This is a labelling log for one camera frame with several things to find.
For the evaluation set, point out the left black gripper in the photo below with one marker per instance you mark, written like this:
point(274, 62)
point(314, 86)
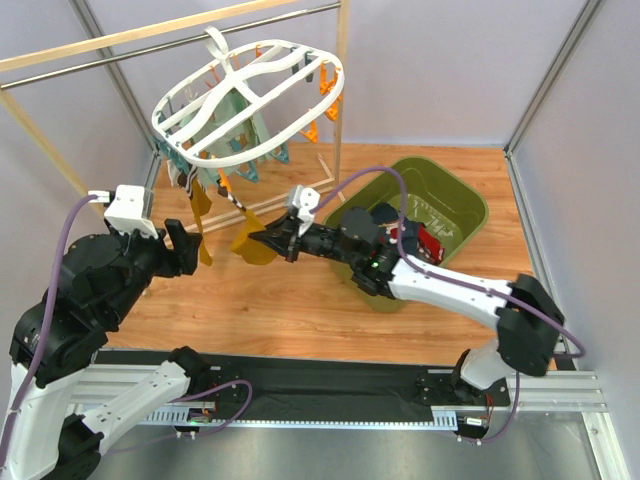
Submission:
point(176, 245)

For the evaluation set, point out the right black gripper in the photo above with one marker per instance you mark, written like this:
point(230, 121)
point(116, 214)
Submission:
point(291, 238)

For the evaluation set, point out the mustard yellow sock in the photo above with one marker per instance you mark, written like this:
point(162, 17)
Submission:
point(200, 205)
point(250, 250)

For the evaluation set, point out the white round clip hanger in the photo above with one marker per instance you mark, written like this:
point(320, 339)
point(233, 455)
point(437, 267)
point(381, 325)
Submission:
point(261, 72)

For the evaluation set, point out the red panda sock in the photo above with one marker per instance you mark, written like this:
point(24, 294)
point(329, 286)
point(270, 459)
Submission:
point(430, 249)

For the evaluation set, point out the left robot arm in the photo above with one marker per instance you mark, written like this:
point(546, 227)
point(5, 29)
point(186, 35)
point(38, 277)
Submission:
point(101, 277)

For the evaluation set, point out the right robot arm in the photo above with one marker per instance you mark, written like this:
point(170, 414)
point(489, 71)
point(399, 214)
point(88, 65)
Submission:
point(524, 317)

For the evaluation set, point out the white sock black stripes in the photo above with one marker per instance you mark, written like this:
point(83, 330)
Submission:
point(179, 176)

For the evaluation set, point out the mint green cartoon sock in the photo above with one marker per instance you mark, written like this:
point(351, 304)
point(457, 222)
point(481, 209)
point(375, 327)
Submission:
point(262, 135)

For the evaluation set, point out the olive green plastic basket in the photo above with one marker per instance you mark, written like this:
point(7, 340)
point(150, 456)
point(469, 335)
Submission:
point(451, 210)

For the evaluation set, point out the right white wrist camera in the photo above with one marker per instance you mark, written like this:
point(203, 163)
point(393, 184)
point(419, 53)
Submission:
point(301, 201)

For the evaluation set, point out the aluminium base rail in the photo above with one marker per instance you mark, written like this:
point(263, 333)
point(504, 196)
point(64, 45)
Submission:
point(415, 408)

